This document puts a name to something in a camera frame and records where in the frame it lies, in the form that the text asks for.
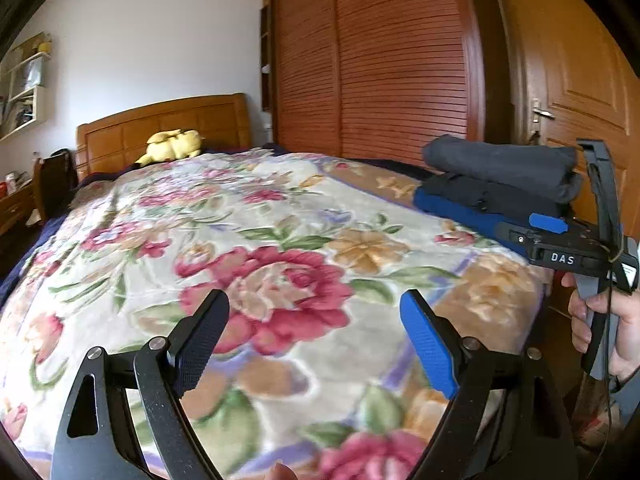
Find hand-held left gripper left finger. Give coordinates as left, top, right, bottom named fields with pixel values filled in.
left=50, top=289, right=231, bottom=480

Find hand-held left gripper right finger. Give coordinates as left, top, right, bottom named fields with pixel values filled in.
left=399, top=288, right=578, bottom=480

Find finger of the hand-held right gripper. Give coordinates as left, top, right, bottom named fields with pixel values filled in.
left=576, top=138, right=624, bottom=261
left=529, top=213, right=569, bottom=234

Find dark navy jacket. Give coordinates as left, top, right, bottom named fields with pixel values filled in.
left=421, top=135, right=583, bottom=204

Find person's right hand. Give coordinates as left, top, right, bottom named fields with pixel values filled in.
left=561, top=271, right=640, bottom=383

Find wooden door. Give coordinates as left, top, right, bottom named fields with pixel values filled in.
left=492, top=0, right=640, bottom=241

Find floral plush blanket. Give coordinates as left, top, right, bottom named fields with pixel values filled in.
left=0, top=150, right=546, bottom=480

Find yellow plush toy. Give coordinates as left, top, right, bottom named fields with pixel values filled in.
left=135, top=130, right=203, bottom=166

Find dark garment on chair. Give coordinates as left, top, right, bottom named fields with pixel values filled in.
left=50, top=149, right=78, bottom=196

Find wooden bed headboard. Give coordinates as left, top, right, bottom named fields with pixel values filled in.
left=76, top=93, right=253, bottom=181

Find wooden chair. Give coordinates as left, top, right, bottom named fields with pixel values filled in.
left=32, top=149, right=78, bottom=223

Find wooden desk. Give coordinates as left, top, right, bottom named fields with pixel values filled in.
left=0, top=180, right=38, bottom=241

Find wooden corner shelf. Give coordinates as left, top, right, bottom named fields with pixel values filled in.
left=259, top=5, right=275, bottom=111

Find black cable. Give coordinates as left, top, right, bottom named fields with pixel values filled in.
left=582, top=245, right=626, bottom=480

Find white wall shelf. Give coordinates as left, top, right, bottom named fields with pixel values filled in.
left=0, top=32, right=53, bottom=141

